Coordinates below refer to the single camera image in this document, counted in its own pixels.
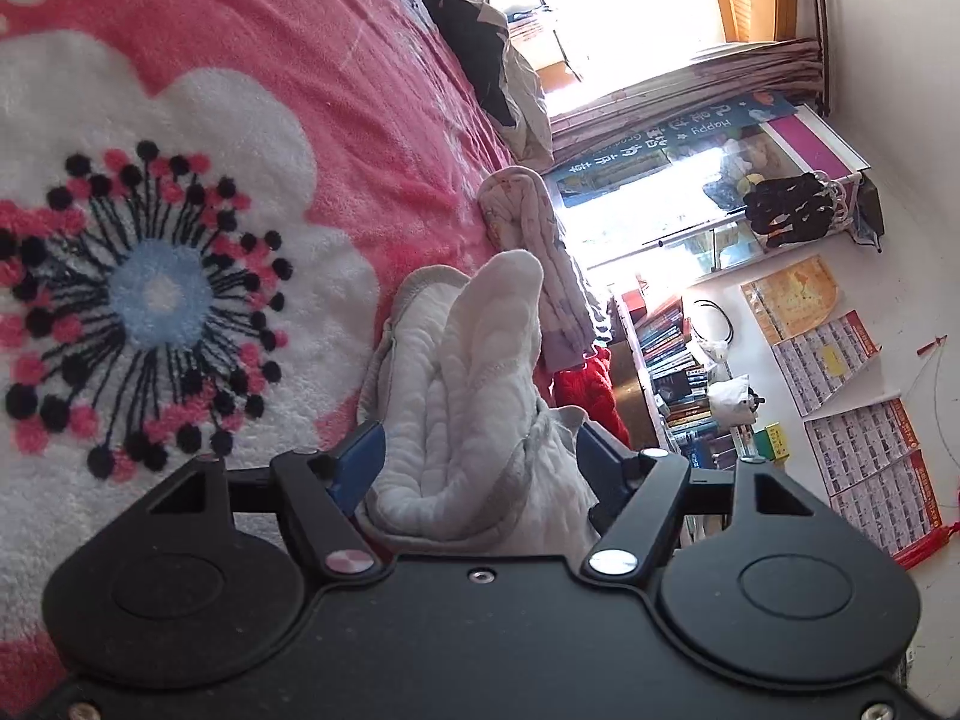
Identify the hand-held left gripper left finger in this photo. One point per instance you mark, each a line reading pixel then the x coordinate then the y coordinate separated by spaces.
pixel 360 465

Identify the pink floral blanket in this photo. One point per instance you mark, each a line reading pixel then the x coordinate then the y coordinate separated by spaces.
pixel 300 52

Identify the blue wall poster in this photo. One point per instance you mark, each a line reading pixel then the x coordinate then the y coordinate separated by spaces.
pixel 675 127

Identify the glass display cabinet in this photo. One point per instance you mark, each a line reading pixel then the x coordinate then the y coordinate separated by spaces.
pixel 817 150

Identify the green yellow box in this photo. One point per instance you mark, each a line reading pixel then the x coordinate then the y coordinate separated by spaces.
pixel 771 442

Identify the pink patterned curtain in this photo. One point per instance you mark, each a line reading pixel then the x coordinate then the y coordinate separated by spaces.
pixel 712 67

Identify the red-edged wall calendar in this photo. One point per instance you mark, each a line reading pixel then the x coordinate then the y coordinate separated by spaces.
pixel 889 502
pixel 862 446
pixel 825 360

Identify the wooden shelf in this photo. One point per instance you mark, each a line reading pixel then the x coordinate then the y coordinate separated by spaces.
pixel 637 397

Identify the white quilted garment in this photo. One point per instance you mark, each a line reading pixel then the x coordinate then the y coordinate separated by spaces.
pixel 480 390

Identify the white plastic bag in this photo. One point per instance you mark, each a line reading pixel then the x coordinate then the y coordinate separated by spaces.
pixel 727 401

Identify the black patterned cloth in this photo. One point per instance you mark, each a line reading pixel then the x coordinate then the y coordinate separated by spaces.
pixel 787 210

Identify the orange wall poster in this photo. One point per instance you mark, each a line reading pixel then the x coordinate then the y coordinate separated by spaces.
pixel 795 300

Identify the beige garment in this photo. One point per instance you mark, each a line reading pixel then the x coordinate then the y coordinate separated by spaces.
pixel 529 112

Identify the black garment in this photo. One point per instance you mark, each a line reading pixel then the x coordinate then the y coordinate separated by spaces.
pixel 465 37

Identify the red knit sweater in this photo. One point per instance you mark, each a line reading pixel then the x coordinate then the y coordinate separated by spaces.
pixel 592 390

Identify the row of books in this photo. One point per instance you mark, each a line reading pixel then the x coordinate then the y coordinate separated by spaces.
pixel 675 360

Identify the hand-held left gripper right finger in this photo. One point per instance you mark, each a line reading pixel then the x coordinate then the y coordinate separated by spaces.
pixel 604 457

